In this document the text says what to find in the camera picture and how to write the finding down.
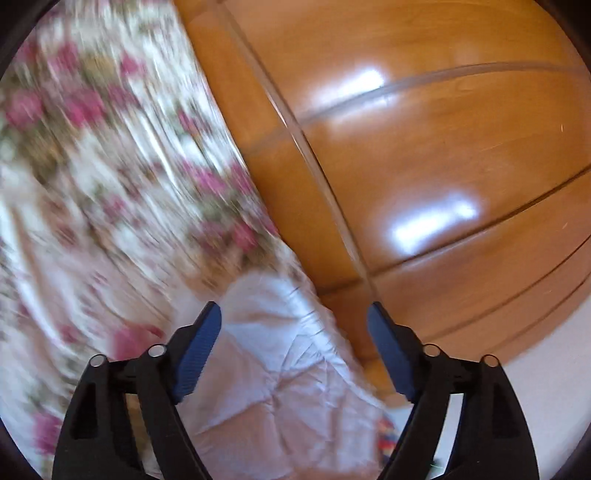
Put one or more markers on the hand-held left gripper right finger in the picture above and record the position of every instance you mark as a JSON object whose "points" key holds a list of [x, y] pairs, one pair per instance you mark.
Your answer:
{"points": [[392, 350]]}

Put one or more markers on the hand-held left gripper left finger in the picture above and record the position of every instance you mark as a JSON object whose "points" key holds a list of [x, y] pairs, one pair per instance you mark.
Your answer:
{"points": [[198, 350]]}

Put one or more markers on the wooden panelled headboard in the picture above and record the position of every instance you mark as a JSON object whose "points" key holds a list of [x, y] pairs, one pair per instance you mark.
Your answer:
{"points": [[415, 161]]}

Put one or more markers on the plaid pillow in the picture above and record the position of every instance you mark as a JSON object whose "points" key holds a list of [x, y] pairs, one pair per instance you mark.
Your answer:
{"points": [[387, 434]]}

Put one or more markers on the floral bedspread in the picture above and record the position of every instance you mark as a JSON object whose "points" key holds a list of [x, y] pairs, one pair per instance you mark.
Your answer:
{"points": [[115, 184]]}

